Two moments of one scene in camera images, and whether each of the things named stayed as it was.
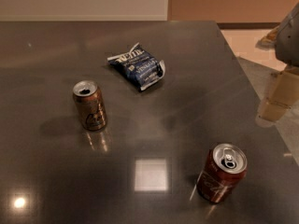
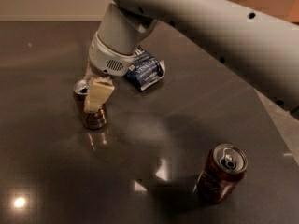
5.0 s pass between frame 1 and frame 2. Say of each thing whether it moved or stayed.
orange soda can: stayed
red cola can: stayed
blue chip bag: stayed
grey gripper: moved
